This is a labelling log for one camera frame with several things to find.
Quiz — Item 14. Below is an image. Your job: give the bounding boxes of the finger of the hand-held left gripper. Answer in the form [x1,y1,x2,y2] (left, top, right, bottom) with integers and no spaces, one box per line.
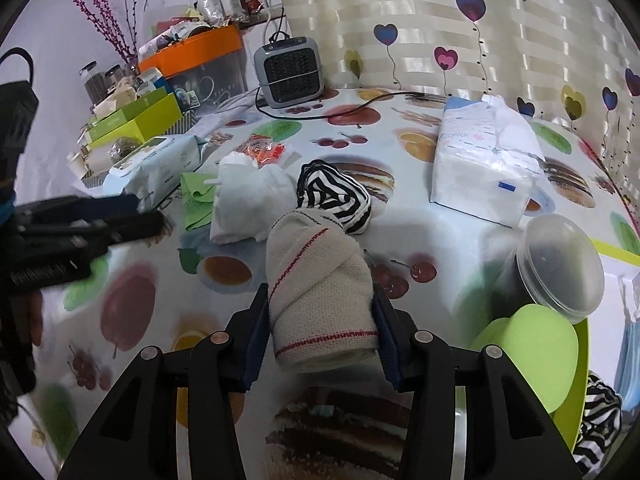
[15,194,141,221]
[75,210,167,248]

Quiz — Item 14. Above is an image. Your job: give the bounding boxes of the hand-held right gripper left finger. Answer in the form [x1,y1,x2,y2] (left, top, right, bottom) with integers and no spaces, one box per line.
[59,284,273,480]

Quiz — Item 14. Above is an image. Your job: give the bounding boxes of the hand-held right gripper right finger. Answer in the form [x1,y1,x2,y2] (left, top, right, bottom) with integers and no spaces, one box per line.
[370,285,583,480]

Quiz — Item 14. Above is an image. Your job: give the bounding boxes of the bright green cloth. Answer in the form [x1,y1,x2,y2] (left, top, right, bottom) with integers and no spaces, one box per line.
[179,172,221,233]

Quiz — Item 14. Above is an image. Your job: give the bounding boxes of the beige towel red stitching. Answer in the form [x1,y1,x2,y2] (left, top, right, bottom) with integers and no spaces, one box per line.
[265,210,380,373]

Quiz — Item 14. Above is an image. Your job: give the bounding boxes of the black white striped cloth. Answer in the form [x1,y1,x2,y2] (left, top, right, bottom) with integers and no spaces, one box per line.
[572,370,623,480]
[296,159,373,237]

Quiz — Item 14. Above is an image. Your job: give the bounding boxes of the yellow-green storage bin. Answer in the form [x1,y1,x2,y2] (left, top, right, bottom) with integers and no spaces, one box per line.
[547,237,640,478]

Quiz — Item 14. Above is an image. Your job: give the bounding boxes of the blue face mask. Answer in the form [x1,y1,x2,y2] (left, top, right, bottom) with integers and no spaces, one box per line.
[612,270,640,401]

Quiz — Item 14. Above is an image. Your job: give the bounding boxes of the light blue wet wipes pack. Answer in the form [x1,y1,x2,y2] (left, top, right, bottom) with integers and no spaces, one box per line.
[102,135,208,206]

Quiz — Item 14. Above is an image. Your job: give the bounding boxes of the green cardboard box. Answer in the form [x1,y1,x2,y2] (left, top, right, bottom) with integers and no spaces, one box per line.
[87,92,183,156]
[89,86,168,131]

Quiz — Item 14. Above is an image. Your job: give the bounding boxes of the glass jar black lid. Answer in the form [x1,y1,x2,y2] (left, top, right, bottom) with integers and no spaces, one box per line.
[80,61,106,106]
[104,64,126,93]

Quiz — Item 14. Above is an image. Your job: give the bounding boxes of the clear jar green lid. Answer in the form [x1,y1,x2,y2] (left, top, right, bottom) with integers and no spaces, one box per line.
[470,304,581,413]

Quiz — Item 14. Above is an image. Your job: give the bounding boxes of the orange snack packet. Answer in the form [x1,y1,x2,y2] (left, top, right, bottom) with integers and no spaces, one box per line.
[239,134,293,168]

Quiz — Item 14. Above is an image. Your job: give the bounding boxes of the purple decorative branches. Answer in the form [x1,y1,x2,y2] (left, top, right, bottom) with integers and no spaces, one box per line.
[70,0,161,68]

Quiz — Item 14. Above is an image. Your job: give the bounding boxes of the pile of assorted packets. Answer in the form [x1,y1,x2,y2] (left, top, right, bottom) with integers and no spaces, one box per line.
[140,17,211,56]

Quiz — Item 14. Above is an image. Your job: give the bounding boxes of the orange lidded storage box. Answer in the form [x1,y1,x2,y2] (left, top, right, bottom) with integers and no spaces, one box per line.
[137,25,248,111]

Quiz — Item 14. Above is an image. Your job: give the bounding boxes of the fruit print tablecloth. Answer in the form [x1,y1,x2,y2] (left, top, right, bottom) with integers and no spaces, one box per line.
[15,87,640,480]

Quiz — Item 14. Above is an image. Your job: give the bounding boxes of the clear plastic lidded container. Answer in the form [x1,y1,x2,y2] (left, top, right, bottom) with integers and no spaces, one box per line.
[492,214,606,323]

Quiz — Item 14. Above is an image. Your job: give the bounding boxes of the white tissue pack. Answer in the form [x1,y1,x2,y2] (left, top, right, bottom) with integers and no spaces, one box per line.
[431,95,547,231]

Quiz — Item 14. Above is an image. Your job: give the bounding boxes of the grey desktop heater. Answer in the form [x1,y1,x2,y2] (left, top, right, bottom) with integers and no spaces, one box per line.
[253,31,326,109]

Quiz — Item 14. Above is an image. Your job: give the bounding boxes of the clear plastic bag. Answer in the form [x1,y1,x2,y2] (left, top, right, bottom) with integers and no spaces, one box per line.
[201,0,226,26]

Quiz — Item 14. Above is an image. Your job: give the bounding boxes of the heart print striped curtain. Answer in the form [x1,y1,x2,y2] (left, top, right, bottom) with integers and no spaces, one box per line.
[272,0,640,201]

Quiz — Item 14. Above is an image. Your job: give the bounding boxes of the white power cable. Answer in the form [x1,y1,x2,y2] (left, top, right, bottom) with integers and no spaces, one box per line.
[262,0,291,36]

